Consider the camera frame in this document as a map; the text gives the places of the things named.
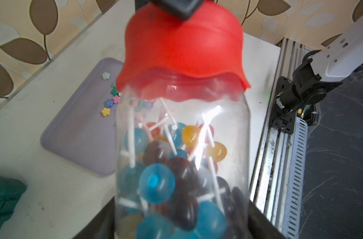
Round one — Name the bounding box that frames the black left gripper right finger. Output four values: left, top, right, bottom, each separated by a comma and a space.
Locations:
248, 200, 286, 239

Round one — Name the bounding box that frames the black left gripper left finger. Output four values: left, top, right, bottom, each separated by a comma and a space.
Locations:
73, 198, 115, 239

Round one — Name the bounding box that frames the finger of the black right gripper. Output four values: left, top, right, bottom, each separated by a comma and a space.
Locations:
150, 0, 204, 21

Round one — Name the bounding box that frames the red lid candy jar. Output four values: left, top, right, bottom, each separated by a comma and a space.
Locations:
114, 1, 250, 239

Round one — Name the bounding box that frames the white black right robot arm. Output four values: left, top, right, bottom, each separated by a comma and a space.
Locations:
275, 15, 363, 115

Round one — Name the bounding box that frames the pile of star candies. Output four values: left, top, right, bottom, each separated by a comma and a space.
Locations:
100, 71, 153, 118

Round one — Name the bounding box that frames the lilac plastic tray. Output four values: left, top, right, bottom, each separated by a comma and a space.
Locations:
40, 58, 123, 177

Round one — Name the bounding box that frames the green plastic tool case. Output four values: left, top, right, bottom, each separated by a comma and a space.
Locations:
0, 176, 27, 229

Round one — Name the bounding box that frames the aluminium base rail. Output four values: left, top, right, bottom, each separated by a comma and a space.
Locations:
250, 38, 309, 239

